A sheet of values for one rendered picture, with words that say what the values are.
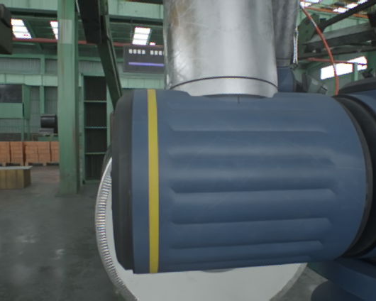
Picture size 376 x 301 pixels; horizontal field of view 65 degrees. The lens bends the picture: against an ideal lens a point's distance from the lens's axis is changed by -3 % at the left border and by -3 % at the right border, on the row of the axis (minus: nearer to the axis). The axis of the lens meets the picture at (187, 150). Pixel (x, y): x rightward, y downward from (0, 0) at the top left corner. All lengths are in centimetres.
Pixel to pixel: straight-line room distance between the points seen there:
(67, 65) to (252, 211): 594
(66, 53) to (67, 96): 79
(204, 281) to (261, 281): 31
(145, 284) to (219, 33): 134
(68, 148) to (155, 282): 471
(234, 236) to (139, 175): 10
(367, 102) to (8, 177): 717
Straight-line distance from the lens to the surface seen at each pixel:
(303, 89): 149
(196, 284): 160
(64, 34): 628
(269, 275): 175
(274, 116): 29
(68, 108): 602
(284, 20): 76
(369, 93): 40
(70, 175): 606
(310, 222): 30
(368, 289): 41
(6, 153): 1236
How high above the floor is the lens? 118
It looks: 3 degrees down
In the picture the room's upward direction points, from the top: straight up
